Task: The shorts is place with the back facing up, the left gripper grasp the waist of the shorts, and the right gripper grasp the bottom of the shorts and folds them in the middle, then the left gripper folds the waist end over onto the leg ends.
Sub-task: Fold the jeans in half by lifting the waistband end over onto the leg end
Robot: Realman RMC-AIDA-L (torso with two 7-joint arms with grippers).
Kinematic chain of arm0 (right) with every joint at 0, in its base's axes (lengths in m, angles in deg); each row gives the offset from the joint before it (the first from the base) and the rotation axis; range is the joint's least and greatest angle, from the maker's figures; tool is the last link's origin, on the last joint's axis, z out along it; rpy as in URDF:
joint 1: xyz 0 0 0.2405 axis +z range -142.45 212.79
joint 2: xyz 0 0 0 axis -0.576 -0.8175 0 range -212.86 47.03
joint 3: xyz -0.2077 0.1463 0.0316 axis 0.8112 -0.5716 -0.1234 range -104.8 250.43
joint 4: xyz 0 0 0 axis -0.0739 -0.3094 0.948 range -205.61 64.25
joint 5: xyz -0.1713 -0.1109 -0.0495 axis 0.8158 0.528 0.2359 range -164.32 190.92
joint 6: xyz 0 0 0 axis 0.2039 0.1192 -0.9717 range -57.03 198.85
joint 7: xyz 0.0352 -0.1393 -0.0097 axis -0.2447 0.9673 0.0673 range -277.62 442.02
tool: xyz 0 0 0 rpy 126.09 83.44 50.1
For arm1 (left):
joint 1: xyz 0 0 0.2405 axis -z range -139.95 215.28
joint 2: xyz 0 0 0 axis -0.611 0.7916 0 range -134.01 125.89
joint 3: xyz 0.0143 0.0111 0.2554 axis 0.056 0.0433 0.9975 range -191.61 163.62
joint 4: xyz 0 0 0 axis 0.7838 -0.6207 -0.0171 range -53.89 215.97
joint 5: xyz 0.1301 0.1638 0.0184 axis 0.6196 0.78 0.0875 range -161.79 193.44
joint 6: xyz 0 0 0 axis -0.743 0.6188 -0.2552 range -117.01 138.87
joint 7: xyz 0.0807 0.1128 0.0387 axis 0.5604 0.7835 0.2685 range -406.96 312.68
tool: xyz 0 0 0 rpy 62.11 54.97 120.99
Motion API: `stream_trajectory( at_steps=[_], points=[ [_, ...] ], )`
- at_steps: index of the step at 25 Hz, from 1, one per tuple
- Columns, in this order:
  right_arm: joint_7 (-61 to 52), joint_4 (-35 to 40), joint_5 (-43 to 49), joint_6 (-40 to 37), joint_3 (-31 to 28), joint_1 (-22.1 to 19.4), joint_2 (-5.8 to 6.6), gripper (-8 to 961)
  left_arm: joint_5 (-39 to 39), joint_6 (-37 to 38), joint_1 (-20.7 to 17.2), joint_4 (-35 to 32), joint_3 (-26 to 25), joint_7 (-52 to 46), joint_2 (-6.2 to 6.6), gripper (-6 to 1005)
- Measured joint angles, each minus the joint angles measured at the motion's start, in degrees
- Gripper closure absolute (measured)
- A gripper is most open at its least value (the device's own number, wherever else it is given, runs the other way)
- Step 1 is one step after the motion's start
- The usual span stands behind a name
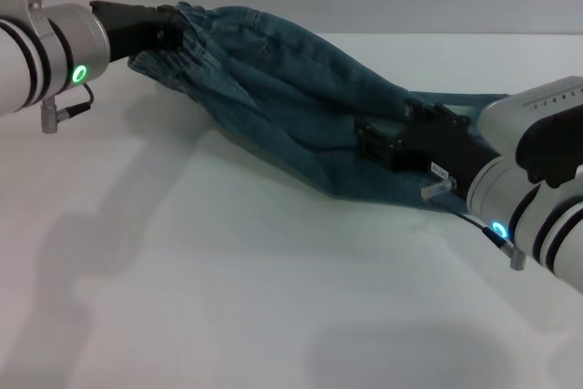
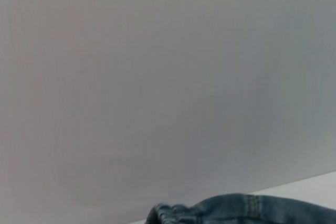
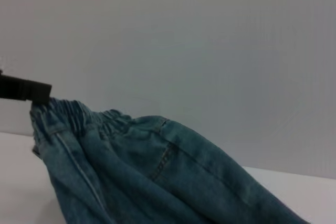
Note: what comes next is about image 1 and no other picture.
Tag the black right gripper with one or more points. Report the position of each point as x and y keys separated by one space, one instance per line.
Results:
x=437 y=147

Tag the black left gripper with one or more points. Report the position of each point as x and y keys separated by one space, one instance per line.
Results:
x=127 y=29

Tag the blue denim shorts with print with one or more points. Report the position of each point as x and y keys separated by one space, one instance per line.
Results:
x=319 y=134

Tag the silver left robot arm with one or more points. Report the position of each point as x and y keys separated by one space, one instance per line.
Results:
x=45 y=61

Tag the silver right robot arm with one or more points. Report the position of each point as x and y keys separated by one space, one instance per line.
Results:
x=533 y=220

